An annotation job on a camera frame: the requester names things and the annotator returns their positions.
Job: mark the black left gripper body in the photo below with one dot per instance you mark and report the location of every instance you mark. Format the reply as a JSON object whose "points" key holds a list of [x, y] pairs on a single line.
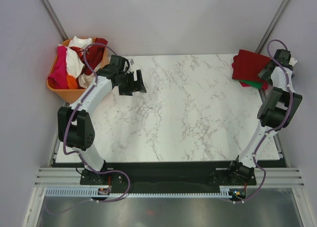
{"points": [[128, 86]]}

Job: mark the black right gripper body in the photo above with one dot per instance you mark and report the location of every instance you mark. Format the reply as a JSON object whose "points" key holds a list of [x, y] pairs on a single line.
{"points": [[267, 77]]}

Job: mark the dark red t-shirt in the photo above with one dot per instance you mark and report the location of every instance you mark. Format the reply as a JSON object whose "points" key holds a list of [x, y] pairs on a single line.
{"points": [[247, 65]]}

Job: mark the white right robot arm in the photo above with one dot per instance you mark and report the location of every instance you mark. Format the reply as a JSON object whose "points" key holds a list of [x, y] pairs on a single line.
{"points": [[275, 113]]}

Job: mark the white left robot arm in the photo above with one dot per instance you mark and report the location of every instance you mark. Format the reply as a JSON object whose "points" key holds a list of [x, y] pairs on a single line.
{"points": [[75, 128]]}

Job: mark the pink folded t-shirt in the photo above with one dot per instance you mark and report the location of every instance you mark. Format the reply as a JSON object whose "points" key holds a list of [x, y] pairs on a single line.
{"points": [[264, 86]]}

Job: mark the green folded t-shirt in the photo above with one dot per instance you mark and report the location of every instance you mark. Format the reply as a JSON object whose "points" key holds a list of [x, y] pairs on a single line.
{"points": [[252, 84]]}

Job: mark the cream t-shirt in basket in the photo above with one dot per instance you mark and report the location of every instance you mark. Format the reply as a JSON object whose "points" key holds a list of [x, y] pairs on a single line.
{"points": [[85, 79]]}

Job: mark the dark red shirt in basket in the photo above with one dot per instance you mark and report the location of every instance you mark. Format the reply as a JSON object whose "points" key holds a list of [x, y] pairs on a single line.
{"points": [[94, 54]]}

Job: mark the orange t-shirt in basket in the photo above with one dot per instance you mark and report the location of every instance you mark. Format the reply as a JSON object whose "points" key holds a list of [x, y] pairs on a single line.
{"points": [[71, 82]]}

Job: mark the white t-shirt in basket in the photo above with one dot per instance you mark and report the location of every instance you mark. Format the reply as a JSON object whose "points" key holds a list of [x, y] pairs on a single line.
{"points": [[75, 48]]}

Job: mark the pink t-shirt in basket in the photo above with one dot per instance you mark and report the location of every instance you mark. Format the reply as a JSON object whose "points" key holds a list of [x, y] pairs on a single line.
{"points": [[58, 77]]}

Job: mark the aluminium frame post right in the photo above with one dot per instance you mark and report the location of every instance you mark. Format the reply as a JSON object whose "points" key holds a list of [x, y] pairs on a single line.
{"points": [[270, 29]]}

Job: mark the aluminium frame post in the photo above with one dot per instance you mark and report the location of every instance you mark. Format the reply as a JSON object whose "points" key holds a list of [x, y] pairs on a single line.
{"points": [[270, 29], [54, 19]]}

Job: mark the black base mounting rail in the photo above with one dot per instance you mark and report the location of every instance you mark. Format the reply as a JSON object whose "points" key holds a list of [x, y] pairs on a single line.
{"points": [[170, 176]]}

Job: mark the white slotted cable duct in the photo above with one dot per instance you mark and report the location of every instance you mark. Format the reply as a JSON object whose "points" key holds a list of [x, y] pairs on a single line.
{"points": [[95, 192]]}

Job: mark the aluminium frame post left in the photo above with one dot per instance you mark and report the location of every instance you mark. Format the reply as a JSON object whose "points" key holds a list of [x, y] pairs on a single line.
{"points": [[54, 19]]}

